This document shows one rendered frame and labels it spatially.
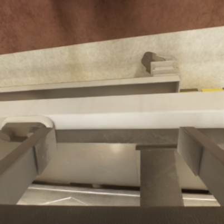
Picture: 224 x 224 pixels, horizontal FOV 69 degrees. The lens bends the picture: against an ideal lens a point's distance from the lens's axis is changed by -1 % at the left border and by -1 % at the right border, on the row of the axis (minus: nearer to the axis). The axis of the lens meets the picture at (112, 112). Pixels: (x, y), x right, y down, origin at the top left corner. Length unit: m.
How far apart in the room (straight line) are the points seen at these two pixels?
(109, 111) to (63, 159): 0.16
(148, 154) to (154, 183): 0.05
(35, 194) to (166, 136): 0.38
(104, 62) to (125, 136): 0.91
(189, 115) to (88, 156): 0.22
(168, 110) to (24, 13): 1.12
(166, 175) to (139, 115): 0.12
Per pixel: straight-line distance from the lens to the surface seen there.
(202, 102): 0.35
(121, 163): 0.37
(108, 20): 1.11
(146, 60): 1.03
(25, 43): 1.35
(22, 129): 0.40
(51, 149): 0.16
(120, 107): 0.34
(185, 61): 1.21
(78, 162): 0.40
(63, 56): 1.26
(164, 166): 0.30
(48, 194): 0.52
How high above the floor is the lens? 1.08
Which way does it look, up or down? 50 degrees down
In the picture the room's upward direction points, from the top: 168 degrees counter-clockwise
